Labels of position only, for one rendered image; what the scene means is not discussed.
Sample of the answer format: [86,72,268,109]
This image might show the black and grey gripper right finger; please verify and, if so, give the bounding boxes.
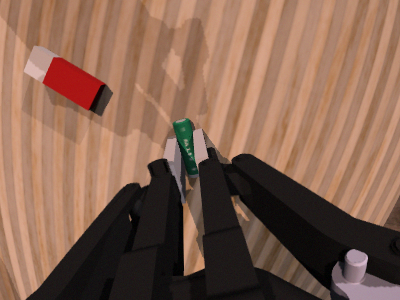
[193,128,400,300]

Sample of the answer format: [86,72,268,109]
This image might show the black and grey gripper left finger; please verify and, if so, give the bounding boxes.
[25,135,186,300]

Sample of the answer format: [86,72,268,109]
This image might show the red and white eraser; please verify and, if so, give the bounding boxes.
[23,46,106,111]

